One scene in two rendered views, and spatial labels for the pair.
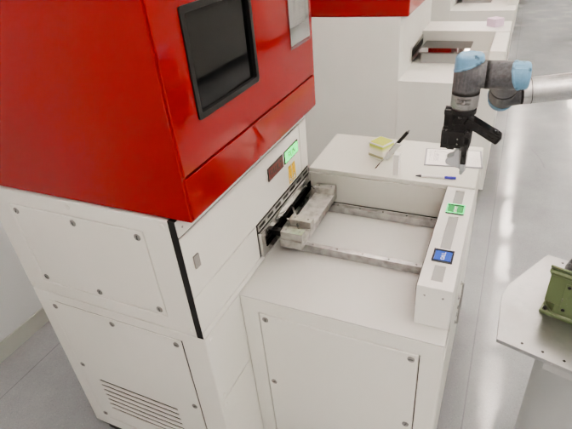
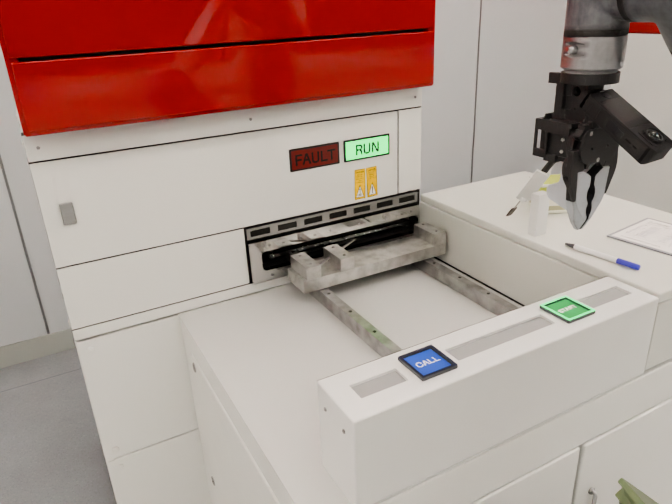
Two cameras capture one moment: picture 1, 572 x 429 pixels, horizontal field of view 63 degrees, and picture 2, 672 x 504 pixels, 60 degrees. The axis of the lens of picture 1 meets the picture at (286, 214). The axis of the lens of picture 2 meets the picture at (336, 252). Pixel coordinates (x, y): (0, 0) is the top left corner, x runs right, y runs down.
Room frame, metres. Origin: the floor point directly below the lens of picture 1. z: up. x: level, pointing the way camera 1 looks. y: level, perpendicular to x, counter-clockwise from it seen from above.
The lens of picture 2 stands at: (0.46, -0.70, 1.40)
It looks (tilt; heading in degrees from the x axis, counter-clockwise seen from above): 24 degrees down; 35
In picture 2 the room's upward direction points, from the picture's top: 3 degrees counter-clockwise
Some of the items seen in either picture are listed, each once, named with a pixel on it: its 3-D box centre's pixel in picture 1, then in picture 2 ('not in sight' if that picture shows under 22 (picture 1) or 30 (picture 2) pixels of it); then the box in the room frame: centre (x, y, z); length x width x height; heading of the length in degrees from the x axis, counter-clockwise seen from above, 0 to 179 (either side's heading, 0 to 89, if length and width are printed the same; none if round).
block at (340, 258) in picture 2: (301, 221); (338, 256); (1.39, -0.05, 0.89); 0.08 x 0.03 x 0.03; 63
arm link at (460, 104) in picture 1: (464, 101); (590, 55); (1.28, -0.54, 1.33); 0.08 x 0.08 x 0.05
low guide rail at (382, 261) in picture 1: (349, 254); (362, 328); (1.25, -0.20, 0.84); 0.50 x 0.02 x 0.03; 63
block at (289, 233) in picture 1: (293, 233); (305, 265); (1.32, -0.02, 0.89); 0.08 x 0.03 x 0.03; 63
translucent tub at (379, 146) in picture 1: (381, 148); (550, 193); (1.70, -0.40, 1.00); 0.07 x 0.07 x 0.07; 37
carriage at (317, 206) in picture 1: (310, 217); (369, 261); (1.46, -0.09, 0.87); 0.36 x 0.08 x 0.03; 153
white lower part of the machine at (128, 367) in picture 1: (203, 317); (237, 366); (1.47, 0.39, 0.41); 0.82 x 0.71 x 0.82; 153
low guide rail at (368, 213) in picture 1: (371, 213); (473, 291); (1.49, -0.32, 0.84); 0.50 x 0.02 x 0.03; 63
